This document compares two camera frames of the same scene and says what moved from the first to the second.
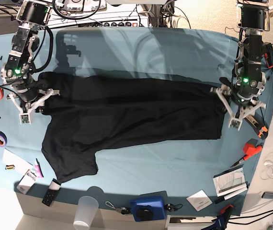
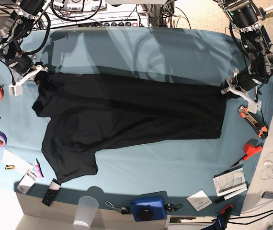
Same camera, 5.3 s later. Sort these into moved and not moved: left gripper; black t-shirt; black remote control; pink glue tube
Moved: left gripper
Not moved: pink glue tube; black t-shirt; black remote control
